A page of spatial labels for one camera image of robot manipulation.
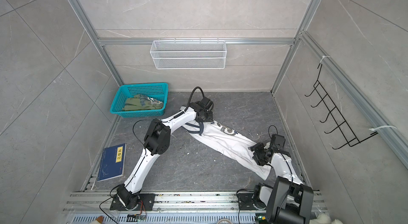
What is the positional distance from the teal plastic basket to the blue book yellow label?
21cm

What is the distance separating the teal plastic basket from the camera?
40.2 inches

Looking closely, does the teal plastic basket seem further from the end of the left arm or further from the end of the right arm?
the end of the right arm

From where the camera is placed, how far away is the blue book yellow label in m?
0.83

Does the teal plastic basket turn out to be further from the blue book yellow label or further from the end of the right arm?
the end of the right arm

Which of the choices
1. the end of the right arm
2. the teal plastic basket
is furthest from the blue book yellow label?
the end of the right arm

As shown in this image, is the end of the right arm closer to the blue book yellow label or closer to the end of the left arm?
the end of the left arm
